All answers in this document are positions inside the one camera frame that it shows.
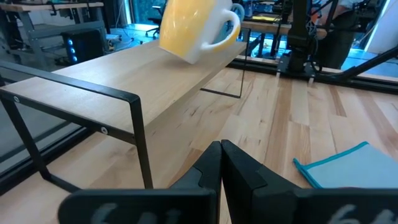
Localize yellow white striped mug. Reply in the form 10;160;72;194
159;0;242;65

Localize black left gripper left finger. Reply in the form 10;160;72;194
58;140;222;224

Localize person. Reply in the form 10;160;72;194
310;0;368;70

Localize teal folded microfibre cloth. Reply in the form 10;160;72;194
293;141;398;190

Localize black office chair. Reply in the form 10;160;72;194
145;4;167;39

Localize wooden desk grey legs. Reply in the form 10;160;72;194
0;1;105;72

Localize wooden shelf black metal frame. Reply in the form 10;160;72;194
0;27;251;194

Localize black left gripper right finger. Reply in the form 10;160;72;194
221;139;398;224

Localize black computer tower blue lights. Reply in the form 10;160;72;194
60;27;108;65

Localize black aluminium table frame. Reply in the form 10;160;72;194
228;45;398;95

